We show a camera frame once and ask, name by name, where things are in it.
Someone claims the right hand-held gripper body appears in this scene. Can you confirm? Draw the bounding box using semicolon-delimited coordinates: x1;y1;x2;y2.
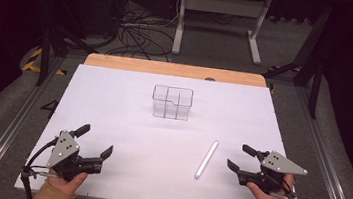
236;146;311;199

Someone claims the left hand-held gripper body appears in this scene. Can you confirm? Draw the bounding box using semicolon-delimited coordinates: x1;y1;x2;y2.
44;127;107;186

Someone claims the white pen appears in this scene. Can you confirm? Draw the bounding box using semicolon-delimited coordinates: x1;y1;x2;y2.
194;137;220;181

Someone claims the clear plastic divided organiser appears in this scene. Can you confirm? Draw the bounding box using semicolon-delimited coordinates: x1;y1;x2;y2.
149;83;196;122

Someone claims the person's left hand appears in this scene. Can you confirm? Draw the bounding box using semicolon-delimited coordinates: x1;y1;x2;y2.
44;167;90;199

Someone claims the white table board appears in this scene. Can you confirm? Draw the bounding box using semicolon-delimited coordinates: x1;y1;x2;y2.
13;58;317;199

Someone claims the yellow black hazard tape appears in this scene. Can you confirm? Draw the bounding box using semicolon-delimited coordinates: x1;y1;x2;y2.
21;45;70;77

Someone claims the black tripod stand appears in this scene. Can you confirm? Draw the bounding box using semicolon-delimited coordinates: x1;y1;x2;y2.
33;13;102;94
257;0;334;121

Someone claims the wooden table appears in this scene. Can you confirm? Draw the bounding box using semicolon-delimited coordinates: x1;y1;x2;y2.
83;52;269;89

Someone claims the white metal stand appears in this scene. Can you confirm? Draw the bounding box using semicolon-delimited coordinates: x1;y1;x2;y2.
171;0;273;66

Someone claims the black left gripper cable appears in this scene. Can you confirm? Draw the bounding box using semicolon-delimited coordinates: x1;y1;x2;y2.
17;133;64;199

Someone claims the aluminium floor rail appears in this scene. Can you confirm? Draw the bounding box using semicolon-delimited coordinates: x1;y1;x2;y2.
0;49;67;199
282;86;353;199

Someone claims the tangle of black floor cables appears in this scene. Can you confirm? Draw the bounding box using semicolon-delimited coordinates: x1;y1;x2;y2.
103;0;180;64

